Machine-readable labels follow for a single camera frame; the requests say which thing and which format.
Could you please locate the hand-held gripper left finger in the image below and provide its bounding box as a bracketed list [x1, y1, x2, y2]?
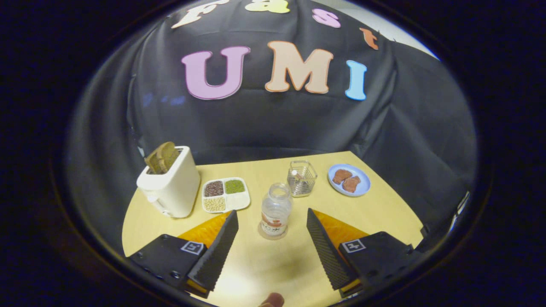
[128, 210, 239, 298]

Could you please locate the clear glass cup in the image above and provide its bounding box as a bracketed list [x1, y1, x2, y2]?
[287, 160, 318, 197]

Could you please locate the white toaster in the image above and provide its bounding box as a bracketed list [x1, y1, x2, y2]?
[136, 146, 201, 218]

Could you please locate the brown bread slice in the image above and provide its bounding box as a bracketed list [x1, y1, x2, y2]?
[144, 142, 180, 174]

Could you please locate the light wooden table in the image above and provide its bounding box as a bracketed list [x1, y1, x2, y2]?
[122, 151, 424, 307]

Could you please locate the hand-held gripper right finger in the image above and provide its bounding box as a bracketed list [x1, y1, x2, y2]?
[307, 209, 416, 298]

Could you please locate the clear plastic juice bottle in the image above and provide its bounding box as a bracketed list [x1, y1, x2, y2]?
[258, 182, 293, 240]

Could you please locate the white divided tray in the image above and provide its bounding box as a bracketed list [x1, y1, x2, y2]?
[201, 177, 251, 213]

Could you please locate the black backdrop cloth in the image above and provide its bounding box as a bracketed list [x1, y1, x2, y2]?
[66, 0, 477, 256]

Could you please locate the blue plate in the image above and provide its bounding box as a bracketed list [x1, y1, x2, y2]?
[328, 164, 371, 197]

